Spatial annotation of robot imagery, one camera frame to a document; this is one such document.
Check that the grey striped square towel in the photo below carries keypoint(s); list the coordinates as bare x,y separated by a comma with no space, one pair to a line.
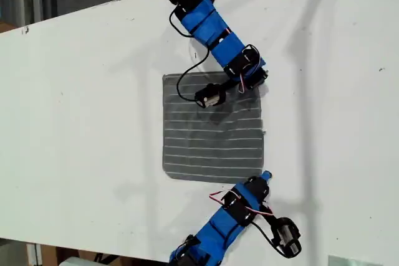
212,154

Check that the pale plastic container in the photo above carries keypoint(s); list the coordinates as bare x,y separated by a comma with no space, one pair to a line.
76,262

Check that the brown cardboard box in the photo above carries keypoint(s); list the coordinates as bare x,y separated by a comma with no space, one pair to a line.
50,256

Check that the brown board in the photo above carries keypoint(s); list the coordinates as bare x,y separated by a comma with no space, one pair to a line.
6,27

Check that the black camera stalk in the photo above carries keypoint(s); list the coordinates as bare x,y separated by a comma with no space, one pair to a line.
229,85
270,214

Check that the black camera box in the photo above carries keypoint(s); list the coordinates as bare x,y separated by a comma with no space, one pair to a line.
210,96
286,238

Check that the white post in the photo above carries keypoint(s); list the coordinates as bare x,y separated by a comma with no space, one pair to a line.
33,255

